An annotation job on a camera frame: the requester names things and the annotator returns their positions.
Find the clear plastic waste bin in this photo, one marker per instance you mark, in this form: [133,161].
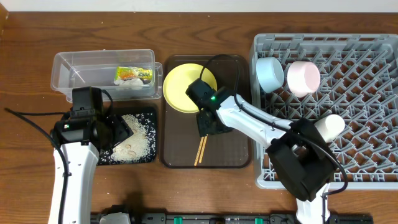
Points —
[99,68]

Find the wooden chopstick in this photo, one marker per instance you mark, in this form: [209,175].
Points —
[202,147]
[199,151]

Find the dark brown serving tray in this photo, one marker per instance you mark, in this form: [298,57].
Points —
[180,136]

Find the small white cup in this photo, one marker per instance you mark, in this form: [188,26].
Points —
[330,127]

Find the white bowl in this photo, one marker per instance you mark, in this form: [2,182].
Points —
[303,78]

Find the grey dishwasher rack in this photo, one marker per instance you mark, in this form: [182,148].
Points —
[358,82]

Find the green orange snack wrapper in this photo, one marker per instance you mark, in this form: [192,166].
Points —
[126,73]

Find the black waste tray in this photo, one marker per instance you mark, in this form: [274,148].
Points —
[104,157]

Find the light blue bowl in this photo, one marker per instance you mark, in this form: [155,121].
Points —
[269,73]

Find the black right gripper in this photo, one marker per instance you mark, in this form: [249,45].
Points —
[203,129]

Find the white tissue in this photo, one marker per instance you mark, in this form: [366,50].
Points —
[129,82]

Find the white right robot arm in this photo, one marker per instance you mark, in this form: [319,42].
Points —
[298,150]

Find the yellow plate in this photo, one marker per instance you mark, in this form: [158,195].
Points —
[176,84]

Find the pile of rice scraps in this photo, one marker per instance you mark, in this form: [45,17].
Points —
[141,146]

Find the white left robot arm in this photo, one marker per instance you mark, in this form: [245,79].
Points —
[74,172]

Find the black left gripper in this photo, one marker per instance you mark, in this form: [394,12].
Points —
[122,131]

